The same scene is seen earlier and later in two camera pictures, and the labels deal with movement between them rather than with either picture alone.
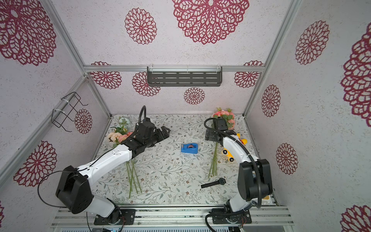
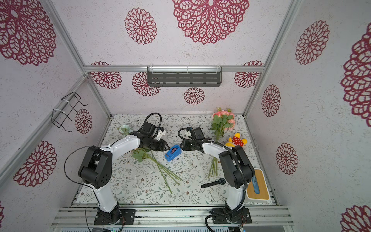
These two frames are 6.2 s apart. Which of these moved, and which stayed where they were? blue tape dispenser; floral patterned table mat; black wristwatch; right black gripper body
Moved: blue tape dispenser; right black gripper body
Stayed: black wristwatch; floral patterned table mat
